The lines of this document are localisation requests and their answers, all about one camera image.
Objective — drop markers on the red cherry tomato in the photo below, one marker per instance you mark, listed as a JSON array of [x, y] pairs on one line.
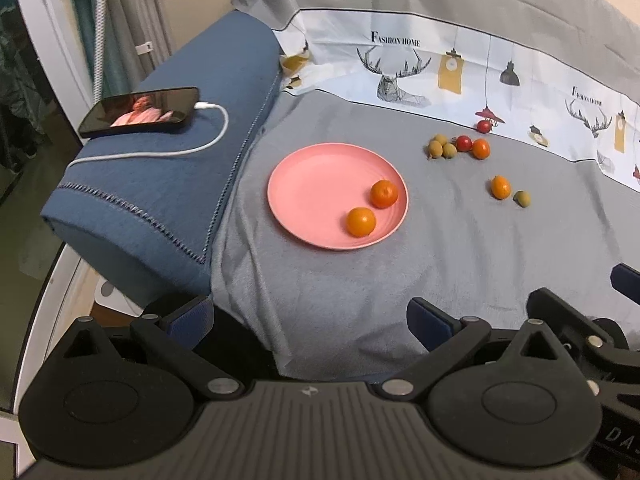
[[464, 143], [483, 125]]

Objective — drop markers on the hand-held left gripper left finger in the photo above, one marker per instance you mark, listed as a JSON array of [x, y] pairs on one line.
[[192, 317]]

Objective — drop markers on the pink plate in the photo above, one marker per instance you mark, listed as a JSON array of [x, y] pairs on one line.
[[310, 190]]

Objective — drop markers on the blue cushion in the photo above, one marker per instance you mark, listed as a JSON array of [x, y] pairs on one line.
[[175, 200]]

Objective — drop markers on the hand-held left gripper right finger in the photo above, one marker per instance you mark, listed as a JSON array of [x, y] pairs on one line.
[[427, 322]]

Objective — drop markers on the grey curtain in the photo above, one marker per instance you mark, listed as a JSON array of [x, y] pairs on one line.
[[135, 5]]

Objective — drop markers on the white bed frame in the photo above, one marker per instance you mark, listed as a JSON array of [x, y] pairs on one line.
[[55, 300]]

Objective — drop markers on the white curtain clip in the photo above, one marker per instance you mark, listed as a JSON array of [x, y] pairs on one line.
[[144, 48]]

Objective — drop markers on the teal curtain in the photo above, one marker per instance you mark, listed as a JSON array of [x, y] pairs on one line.
[[85, 10]]

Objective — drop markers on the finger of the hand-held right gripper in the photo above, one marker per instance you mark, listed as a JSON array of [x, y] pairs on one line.
[[555, 305], [627, 280]]

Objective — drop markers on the white flat device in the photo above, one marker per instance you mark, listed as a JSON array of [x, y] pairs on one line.
[[107, 296]]

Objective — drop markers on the small orange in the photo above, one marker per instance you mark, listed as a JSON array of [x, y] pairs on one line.
[[384, 193], [361, 221], [481, 148], [500, 187]]

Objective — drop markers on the grey bed sheet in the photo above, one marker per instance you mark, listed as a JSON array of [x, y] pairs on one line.
[[350, 285]]

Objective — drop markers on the brown-green longan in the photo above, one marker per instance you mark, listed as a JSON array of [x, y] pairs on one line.
[[449, 150], [523, 198], [434, 149], [440, 138]]

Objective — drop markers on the white door frame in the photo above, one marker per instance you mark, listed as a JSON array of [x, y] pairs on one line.
[[45, 10]]

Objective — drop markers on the dark glass door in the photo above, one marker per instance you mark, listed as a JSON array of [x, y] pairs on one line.
[[20, 85]]

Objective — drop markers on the black smartphone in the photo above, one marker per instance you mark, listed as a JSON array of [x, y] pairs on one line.
[[140, 110]]

